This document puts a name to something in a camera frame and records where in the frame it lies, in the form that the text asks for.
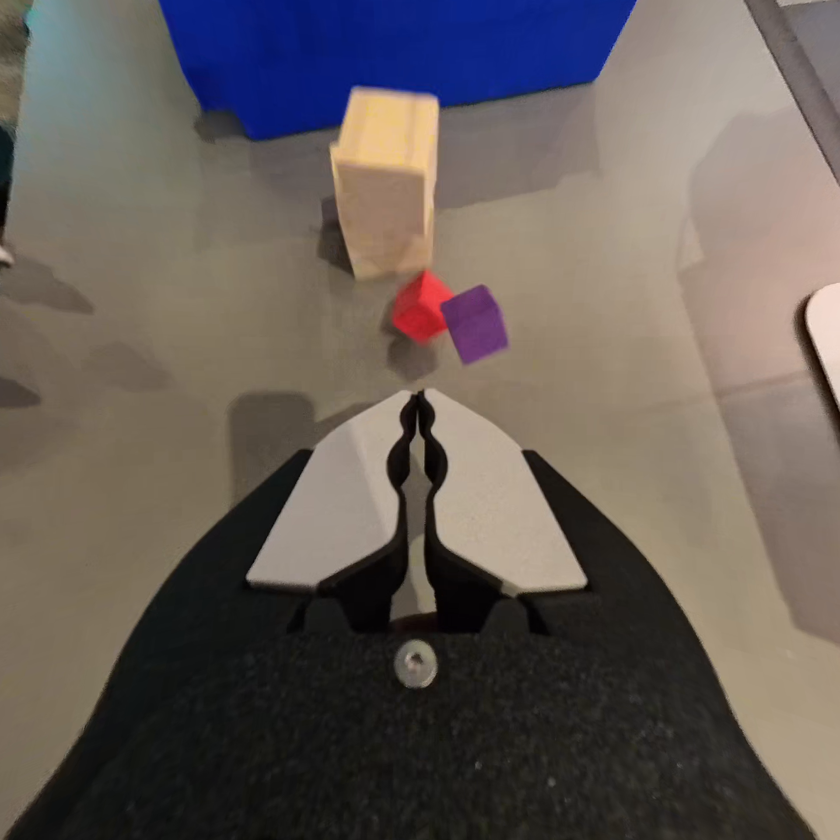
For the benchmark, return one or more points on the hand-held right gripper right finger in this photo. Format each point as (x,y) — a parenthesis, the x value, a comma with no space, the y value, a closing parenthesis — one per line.
(499,512)

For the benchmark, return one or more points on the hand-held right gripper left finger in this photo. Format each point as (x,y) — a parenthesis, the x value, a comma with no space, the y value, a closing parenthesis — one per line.
(341,512)

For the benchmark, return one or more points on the small purple wooden cube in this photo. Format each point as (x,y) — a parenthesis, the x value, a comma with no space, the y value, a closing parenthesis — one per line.
(476,328)

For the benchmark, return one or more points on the small red wooden cube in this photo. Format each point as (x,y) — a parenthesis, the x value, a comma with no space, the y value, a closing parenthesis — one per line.
(417,312)

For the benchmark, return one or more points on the medium plain wooden cube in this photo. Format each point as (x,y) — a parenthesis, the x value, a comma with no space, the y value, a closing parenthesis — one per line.
(387,131)

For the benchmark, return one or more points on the blue plastic bin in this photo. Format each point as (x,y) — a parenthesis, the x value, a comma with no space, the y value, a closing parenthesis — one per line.
(394,59)

